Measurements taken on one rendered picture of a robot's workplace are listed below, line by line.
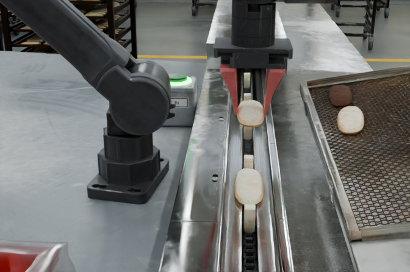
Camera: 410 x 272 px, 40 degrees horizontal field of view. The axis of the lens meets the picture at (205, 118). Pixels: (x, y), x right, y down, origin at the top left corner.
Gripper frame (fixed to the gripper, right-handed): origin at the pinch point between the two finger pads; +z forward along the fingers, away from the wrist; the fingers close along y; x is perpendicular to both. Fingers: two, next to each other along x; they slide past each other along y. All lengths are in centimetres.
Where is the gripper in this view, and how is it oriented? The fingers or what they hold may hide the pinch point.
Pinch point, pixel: (251, 108)
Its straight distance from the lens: 78.2
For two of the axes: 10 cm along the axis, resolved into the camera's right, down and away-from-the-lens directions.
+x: 0.7, -3.5, 9.4
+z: 0.0, 9.4, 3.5
